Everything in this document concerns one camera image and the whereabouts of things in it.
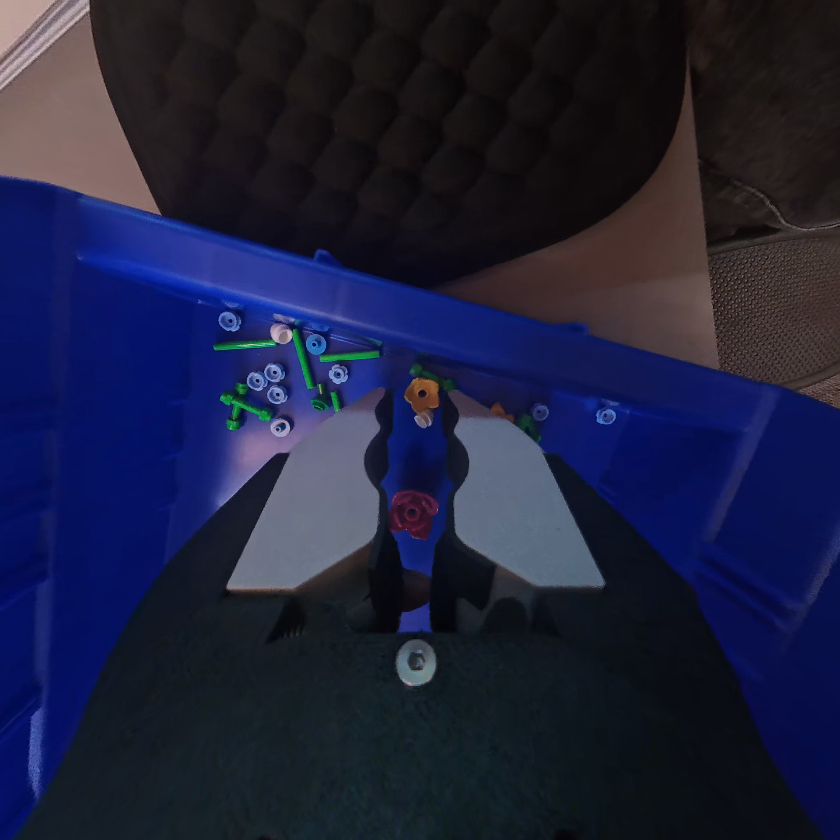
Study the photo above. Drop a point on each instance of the black quilted cushion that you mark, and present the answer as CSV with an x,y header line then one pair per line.
x,y
394,131

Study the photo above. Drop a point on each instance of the dark red rose brick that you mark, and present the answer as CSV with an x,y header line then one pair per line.
x,y
413,513

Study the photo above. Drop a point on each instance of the dark grey cloth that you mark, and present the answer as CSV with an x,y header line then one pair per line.
x,y
768,98

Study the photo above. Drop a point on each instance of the small green round brick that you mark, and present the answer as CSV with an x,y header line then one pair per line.
x,y
319,405

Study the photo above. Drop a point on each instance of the white round stud brick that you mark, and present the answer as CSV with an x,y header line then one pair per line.
x,y
423,420
282,333

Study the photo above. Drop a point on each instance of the yellow flower brick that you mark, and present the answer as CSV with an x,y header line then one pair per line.
x,y
502,413
422,392

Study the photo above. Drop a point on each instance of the green leaf brick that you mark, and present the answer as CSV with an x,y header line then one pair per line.
x,y
426,372
528,426

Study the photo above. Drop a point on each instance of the beige desk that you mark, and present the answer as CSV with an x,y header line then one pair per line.
x,y
623,262

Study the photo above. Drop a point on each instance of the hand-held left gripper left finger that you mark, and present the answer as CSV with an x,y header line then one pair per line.
x,y
315,512

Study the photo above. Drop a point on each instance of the blue plastic bin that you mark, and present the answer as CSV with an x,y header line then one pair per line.
x,y
98,459

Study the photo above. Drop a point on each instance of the green branched stem brick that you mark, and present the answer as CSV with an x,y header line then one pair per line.
x,y
244,407

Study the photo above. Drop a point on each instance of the white moulding strip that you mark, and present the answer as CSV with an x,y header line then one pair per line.
x,y
33,39

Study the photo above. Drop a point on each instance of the long green bar brick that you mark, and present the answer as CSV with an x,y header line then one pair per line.
x,y
244,344
304,359
350,355

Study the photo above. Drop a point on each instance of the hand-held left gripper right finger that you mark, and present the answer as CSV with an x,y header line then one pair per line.
x,y
518,512

